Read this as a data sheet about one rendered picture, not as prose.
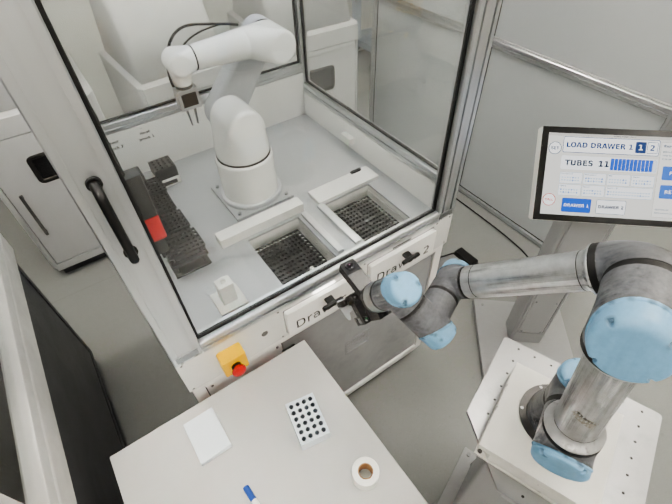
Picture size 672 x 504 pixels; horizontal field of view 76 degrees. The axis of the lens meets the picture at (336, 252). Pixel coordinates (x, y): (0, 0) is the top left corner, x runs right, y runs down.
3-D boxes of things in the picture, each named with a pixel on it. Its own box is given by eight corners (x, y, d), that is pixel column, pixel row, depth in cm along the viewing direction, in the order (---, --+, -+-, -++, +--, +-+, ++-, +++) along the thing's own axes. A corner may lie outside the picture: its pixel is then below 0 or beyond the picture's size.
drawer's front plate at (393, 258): (432, 252, 156) (437, 230, 148) (370, 289, 145) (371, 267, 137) (429, 249, 157) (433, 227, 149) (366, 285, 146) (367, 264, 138)
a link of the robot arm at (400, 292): (412, 317, 86) (382, 288, 86) (389, 321, 97) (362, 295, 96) (433, 289, 89) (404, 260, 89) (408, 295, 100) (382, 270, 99)
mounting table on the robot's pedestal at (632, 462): (642, 430, 128) (662, 415, 120) (607, 583, 104) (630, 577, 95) (496, 354, 147) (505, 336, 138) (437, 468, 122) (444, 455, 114)
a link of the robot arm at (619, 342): (594, 435, 99) (708, 272, 61) (581, 497, 90) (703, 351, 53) (539, 411, 104) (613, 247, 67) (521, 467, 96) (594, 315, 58)
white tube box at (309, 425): (330, 437, 117) (330, 432, 115) (302, 451, 115) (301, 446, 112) (313, 398, 125) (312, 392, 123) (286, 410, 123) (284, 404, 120)
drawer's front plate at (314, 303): (364, 292, 144) (365, 271, 136) (290, 336, 133) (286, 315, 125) (361, 289, 145) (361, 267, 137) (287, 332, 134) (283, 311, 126)
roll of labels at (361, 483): (380, 489, 108) (381, 484, 106) (353, 492, 108) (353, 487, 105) (376, 460, 113) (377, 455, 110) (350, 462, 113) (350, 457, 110)
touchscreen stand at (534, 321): (580, 395, 202) (714, 245, 128) (483, 385, 207) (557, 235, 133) (556, 308, 236) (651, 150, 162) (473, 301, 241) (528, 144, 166)
